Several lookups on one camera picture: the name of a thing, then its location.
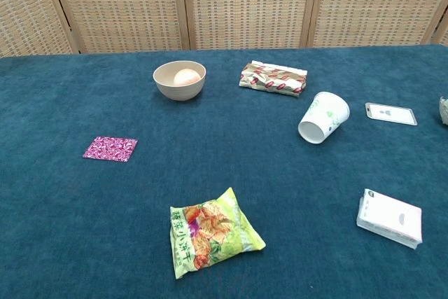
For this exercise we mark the magenta patterned square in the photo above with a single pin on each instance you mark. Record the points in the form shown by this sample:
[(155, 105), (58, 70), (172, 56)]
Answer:
[(110, 149)]

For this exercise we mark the blue table cloth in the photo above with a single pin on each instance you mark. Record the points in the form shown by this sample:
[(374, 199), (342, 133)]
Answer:
[(224, 173)]

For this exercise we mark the beige bowl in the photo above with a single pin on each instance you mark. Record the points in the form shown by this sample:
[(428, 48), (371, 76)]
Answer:
[(175, 92)]

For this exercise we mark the pale orange egg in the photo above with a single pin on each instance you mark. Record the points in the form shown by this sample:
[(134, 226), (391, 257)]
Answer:
[(187, 76)]

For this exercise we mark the brown red printed wrapped packet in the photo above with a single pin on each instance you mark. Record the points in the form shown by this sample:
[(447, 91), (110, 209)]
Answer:
[(273, 80)]

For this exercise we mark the white green printed paper cup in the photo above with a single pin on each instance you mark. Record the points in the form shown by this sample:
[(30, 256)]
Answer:
[(323, 117)]

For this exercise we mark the yellow green snack bag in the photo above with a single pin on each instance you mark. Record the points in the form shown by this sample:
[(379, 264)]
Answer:
[(210, 232)]

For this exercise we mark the woven wooden folding screen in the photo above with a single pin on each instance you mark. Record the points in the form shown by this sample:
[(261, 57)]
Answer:
[(245, 5)]

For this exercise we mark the white tissue pack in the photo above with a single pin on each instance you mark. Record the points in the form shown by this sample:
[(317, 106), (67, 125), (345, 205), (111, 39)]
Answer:
[(388, 218)]

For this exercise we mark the crumpled orange white snack bag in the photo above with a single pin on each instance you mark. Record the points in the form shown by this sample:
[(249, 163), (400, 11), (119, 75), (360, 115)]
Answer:
[(444, 110)]

